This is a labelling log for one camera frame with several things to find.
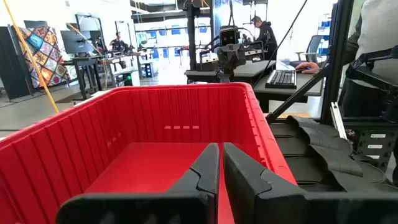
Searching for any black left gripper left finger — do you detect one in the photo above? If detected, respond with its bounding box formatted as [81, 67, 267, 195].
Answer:
[55, 142, 220, 224]

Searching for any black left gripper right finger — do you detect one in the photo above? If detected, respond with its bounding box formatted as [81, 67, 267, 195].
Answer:
[223, 142, 398, 224]

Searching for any black banded slide sandal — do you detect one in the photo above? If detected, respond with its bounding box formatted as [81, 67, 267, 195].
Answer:
[275, 126, 354, 156]
[269, 114, 341, 139]
[297, 161, 388, 193]
[284, 144, 364, 184]

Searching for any red ribbed plastic bin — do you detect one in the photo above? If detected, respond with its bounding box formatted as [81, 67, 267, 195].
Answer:
[0, 82, 298, 224]

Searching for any grey workbench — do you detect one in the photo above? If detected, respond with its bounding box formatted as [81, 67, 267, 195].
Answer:
[185, 60, 277, 85]

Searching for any person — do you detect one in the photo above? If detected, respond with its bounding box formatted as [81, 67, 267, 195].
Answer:
[338, 0, 398, 184]
[108, 30, 129, 52]
[251, 15, 279, 62]

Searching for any black pillar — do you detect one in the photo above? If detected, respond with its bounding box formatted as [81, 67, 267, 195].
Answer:
[185, 0, 200, 71]

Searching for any black keyboard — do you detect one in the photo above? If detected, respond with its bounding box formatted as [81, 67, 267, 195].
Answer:
[265, 69, 298, 90]

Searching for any grey desk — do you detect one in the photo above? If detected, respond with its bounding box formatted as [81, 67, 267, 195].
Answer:
[253, 70, 324, 113]

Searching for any person's hand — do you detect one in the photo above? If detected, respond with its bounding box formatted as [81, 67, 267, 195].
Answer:
[296, 62, 321, 75]

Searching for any grey office chair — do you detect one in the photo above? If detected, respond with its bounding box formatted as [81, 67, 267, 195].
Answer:
[295, 34, 326, 65]

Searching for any silver aluminium bar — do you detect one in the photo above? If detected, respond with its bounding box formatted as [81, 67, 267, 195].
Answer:
[330, 101, 348, 140]

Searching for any black chair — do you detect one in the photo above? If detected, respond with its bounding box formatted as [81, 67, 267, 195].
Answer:
[344, 45, 398, 123]

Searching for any black table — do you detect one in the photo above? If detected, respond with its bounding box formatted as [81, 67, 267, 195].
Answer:
[63, 55, 103, 100]

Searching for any dark computer monitor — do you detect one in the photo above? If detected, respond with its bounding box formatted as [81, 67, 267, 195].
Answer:
[60, 29, 94, 55]

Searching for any colourful patchwork quilt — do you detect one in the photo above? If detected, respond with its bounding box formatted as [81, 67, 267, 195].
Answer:
[17, 26, 70, 89]

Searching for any black board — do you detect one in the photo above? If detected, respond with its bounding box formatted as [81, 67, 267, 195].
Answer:
[0, 26, 35, 101]

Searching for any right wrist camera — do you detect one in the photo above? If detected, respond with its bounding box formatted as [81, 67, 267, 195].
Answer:
[219, 26, 239, 47]

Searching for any yellow cable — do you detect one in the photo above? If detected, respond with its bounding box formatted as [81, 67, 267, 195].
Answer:
[2, 0, 60, 114]

